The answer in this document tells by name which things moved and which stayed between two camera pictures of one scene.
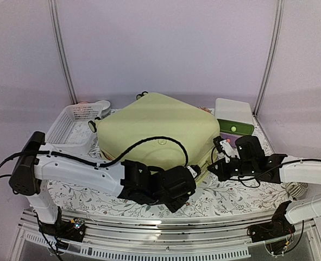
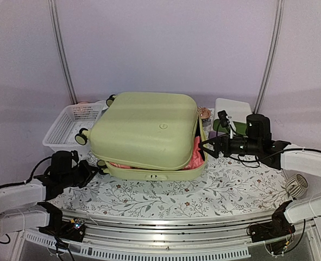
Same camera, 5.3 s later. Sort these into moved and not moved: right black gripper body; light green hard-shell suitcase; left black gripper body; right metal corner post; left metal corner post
Moved: light green hard-shell suitcase; right black gripper body; left black gripper body
Not moved: right metal corner post; left metal corner post
